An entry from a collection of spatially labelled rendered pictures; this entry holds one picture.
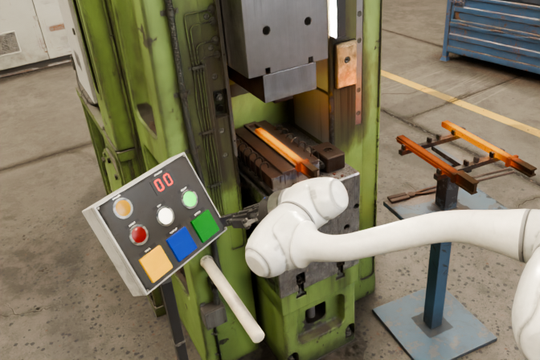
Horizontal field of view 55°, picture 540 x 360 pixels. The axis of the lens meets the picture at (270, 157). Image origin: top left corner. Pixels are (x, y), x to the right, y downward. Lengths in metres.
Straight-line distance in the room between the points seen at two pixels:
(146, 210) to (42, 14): 5.42
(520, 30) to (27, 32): 5.27
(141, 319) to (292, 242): 1.81
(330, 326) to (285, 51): 1.28
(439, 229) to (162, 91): 0.99
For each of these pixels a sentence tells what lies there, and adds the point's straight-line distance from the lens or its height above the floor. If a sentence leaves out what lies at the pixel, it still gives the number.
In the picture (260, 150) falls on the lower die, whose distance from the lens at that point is 1.99.
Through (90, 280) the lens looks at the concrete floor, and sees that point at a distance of 3.13.
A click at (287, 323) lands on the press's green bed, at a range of 2.22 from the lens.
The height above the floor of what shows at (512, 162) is 0.95.
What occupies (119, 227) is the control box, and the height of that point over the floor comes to 1.13.
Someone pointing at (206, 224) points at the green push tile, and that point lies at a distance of 1.59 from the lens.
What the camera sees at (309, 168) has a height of 1.02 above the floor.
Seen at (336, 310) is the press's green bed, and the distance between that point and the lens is 2.42.
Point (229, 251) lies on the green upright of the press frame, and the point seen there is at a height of 0.62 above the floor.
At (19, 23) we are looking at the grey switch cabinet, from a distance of 6.76.
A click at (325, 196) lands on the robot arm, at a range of 1.17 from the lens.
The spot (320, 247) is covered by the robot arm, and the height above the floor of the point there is 1.26.
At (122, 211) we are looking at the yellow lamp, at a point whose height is 1.16.
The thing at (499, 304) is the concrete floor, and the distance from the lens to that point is 2.85.
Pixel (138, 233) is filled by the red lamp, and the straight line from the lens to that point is 1.47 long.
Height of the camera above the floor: 1.94
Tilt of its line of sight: 29 degrees down
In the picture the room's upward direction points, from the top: 5 degrees counter-clockwise
